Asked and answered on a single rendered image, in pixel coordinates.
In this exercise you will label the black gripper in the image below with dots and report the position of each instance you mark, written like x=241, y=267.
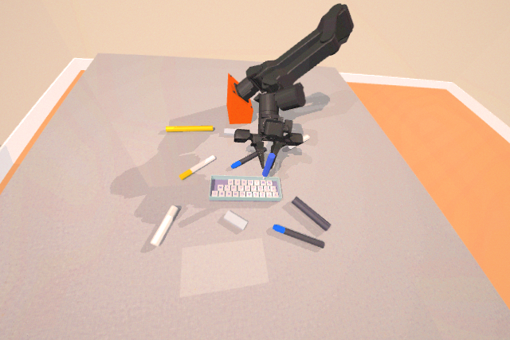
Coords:
x=242, y=135

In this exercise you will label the black marker with blue cap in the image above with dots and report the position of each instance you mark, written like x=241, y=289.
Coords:
x=299, y=236
x=246, y=159

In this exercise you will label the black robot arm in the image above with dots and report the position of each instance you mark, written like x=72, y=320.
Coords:
x=277, y=77

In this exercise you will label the dark grey cylinder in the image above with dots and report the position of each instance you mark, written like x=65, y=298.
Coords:
x=311, y=214

